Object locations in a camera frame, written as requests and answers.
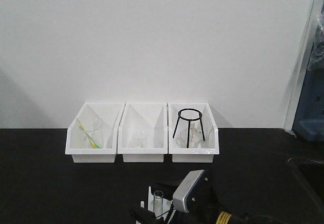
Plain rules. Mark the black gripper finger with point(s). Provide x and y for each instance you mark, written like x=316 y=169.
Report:
x=142 y=215
x=167 y=187

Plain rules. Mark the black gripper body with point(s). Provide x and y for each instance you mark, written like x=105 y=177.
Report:
x=202 y=202

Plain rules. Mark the clear test tube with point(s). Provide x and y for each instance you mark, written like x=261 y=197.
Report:
x=158 y=198

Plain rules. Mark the white test tube rack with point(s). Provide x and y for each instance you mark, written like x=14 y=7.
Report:
x=168 y=212

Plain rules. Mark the grey pegboard drying rack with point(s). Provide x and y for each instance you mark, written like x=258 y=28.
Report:
x=308 y=122

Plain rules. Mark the white gooseneck lab faucet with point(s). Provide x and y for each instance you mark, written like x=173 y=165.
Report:
x=226 y=217

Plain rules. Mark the clear flask in right bin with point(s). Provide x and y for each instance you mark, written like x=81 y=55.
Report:
x=195 y=137

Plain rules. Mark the small clear beaker middle bin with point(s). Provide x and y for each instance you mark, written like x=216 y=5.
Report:
x=140 y=139

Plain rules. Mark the right white storage bin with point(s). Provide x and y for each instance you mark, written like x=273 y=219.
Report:
x=210 y=147

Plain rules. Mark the white storage bin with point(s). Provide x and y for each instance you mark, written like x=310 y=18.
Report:
x=150 y=118
x=210 y=147
x=92 y=135

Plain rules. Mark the middle white storage bin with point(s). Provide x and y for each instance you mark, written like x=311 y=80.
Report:
x=150 y=118

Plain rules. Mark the clear beaker in left bin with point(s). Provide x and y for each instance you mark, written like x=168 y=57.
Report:
x=97 y=133

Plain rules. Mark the left white storage bin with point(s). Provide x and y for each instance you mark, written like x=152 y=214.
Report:
x=92 y=135

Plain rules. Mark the black lab sink basin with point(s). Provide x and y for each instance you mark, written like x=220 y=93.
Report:
x=309 y=173

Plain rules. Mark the clear plastic bag of rods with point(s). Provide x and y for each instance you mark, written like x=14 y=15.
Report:
x=316 y=57

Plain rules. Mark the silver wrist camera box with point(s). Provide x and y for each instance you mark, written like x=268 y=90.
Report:
x=182 y=192

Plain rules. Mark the black wire tripod stand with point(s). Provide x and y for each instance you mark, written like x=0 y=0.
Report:
x=189 y=120

